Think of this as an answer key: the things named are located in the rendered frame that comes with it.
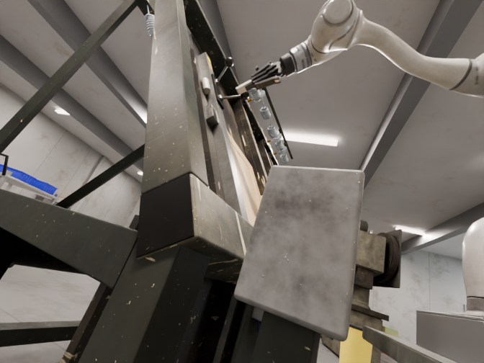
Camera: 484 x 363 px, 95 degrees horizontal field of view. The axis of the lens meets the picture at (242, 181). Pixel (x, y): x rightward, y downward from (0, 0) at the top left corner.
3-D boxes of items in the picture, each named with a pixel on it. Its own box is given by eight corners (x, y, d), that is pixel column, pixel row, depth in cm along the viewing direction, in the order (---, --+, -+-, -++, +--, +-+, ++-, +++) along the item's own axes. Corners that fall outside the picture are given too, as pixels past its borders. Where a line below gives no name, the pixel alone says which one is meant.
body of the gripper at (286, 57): (287, 48, 85) (264, 60, 87) (294, 58, 80) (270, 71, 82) (290, 65, 91) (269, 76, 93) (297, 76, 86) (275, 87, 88)
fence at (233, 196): (229, 226, 59) (243, 221, 58) (199, 55, 113) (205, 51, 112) (237, 231, 63) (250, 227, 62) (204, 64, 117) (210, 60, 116)
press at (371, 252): (312, 338, 500) (330, 220, 605) (378, 364, 459) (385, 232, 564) (318, 353, 373) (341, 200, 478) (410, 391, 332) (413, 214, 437)
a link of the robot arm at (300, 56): (309, 49, 78) (293, 57, 79) (312, 71, 85) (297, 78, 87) (299, 37, 83) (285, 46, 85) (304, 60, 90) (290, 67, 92)
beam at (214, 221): (132, 261, 33) (196, 238, 31) (138, 194, 40) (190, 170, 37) (317, 304, 208) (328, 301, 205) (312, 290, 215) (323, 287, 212)
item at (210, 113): (206, 119, 78) (213, 115, 77) (204, 106, 82) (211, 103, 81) (211, 127, 81) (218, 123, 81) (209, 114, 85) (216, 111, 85)
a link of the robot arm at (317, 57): (299, 47, 89) (303, 30, 76) (338, 26, 85) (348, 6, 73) (310, 73, 90) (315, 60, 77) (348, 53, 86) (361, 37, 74)
